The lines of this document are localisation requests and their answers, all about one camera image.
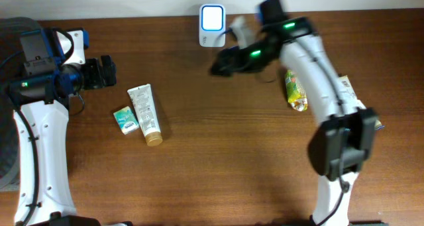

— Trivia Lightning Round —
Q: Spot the white barcode scanner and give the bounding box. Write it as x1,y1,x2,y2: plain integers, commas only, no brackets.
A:
199,4,226,48

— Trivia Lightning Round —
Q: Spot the grey plastic mesh basket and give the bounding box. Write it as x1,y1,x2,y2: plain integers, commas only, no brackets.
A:
1,17,40,192

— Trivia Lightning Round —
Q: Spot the large yellow white snack bag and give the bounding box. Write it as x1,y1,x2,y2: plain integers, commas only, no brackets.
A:
339,75,385,131

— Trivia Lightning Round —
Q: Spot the white cosmetic tube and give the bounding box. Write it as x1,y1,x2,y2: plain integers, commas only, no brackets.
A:
127,84,163,146

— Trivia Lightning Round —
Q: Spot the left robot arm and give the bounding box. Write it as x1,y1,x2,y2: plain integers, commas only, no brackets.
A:
5,28,117,225

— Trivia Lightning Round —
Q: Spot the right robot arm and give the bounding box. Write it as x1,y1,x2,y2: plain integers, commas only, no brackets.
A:
210,0,378,225

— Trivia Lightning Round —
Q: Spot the green yellow snack bar wrapper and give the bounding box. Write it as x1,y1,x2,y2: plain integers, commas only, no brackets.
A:
285,70,308,111

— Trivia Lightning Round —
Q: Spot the teal tissue pack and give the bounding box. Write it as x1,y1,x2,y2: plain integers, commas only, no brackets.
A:
113,106,140,135

